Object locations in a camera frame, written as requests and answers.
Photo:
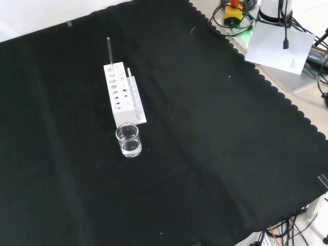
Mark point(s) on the white bench bracket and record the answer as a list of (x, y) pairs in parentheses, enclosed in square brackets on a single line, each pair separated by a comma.
[(316, 205)]

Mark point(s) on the white test tube rack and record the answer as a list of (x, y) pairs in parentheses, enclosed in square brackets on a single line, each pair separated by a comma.
[(118, 110)]

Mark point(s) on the yellow stop button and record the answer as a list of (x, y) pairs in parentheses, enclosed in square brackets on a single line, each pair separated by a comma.
[(233, 13)]

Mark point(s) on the small clear glass beaker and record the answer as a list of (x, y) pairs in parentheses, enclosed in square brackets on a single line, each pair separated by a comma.
[(130, 149)]

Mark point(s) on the grey tape piece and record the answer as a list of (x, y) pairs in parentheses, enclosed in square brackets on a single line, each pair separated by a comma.
[(69, 23), (323, 180)]

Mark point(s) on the clear glass rod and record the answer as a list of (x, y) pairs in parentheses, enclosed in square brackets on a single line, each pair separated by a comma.
[(110, 51)]

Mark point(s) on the black power adapter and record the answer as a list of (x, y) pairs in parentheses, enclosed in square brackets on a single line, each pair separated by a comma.
[(317, 55)]

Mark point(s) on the white power strip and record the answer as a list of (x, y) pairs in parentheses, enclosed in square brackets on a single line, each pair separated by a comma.
[(264, 239)]

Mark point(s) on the black cloth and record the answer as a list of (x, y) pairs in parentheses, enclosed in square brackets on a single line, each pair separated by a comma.
[(205, 128)]

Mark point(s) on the grey base plate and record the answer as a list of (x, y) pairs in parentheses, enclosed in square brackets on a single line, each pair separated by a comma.
[(289, 82)]

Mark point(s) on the black tripod leg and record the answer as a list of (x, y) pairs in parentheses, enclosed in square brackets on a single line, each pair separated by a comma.
[(321, 38)]

